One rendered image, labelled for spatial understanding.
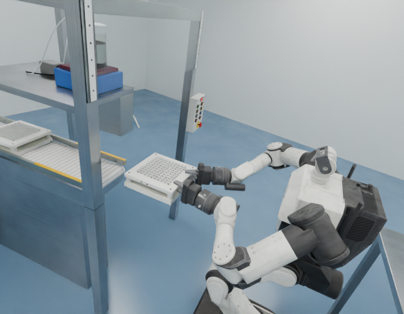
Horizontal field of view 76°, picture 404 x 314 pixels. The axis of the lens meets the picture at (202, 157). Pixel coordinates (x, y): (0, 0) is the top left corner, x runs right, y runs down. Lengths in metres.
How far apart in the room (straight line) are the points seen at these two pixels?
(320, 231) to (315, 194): 0.16
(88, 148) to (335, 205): 0.90
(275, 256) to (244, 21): 4.29
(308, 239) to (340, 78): 3.74
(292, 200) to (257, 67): 3.90
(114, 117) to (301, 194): 0.91
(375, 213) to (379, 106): 3.52
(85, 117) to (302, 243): 0.83
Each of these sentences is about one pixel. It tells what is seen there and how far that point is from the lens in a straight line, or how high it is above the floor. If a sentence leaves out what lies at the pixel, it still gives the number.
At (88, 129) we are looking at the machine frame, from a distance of 1.07.
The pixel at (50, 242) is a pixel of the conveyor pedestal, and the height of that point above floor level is 0.30.
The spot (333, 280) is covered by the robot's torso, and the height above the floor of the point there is 0.85.
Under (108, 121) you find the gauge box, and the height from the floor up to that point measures 1.16.
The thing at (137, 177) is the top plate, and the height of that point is 1.03.
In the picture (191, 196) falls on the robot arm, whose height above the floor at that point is 1.02.
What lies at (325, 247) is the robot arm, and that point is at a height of 1.19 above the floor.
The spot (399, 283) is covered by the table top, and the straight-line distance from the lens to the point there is 1.44.
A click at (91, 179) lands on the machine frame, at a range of 1.18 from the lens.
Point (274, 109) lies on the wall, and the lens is 4.67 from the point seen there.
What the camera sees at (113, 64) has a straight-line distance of 1.10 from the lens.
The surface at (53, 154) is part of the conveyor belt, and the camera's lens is 1.67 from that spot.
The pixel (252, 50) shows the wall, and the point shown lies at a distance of 4.71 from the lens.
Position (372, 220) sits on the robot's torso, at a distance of 0.98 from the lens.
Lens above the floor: 1.69
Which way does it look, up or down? 29 degrees down
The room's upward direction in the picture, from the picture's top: 9 degrees clockwise
